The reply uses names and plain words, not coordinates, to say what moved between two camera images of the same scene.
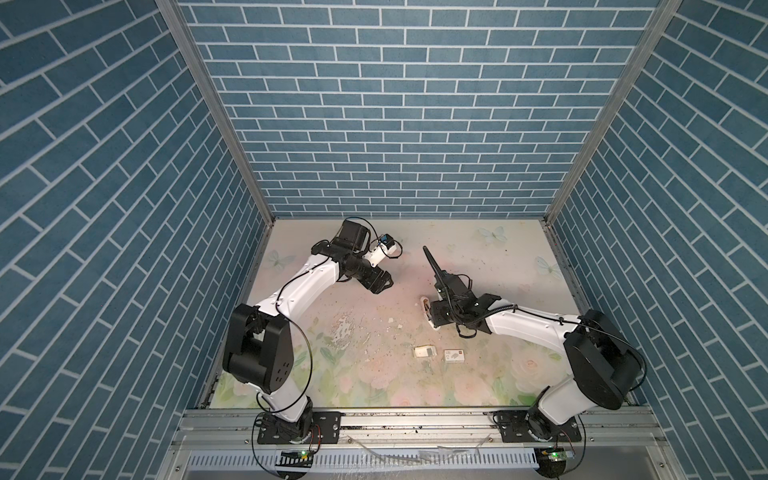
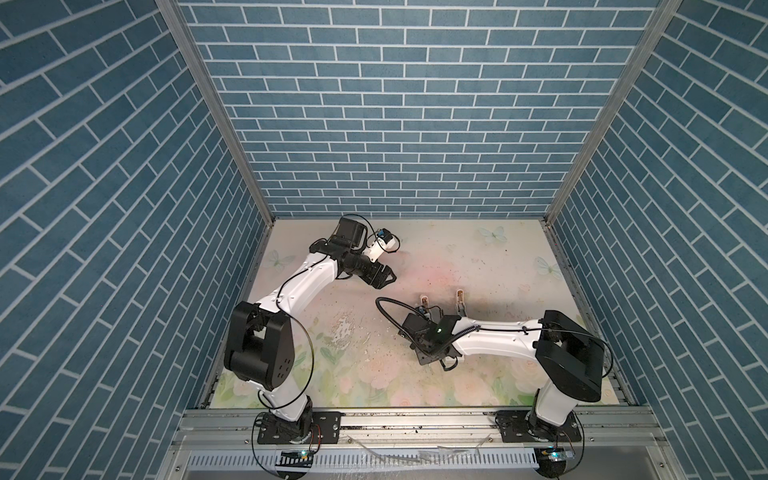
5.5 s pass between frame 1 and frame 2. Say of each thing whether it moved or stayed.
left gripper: stayed
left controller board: stayed
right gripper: moved
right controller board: stayed
